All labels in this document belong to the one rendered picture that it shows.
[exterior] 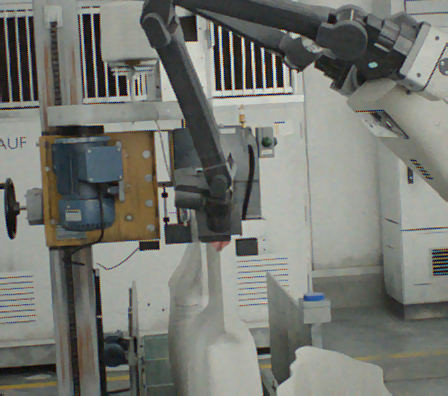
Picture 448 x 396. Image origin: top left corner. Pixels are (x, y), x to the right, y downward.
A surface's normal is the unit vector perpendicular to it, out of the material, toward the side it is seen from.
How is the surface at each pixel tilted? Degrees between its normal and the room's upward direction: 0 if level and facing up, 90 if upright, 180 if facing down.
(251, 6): 114
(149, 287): 90
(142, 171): 90
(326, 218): 90
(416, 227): 90
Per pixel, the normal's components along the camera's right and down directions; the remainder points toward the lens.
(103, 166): 0.51, 0.02
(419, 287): 0.11, 0.04
